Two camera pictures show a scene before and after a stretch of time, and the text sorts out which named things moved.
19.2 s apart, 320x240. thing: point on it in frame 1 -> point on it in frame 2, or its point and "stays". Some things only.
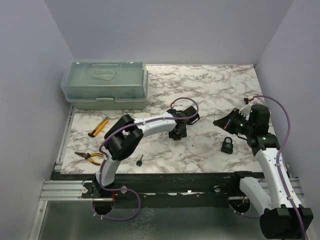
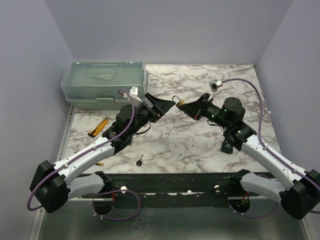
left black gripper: (174, 135) -> (161, 106)
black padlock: (227, 147) stays
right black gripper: (224, 122) -> (192, 109)
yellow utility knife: (95, 131) stays
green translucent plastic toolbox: (105, 85) stays
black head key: (139, 162) stays
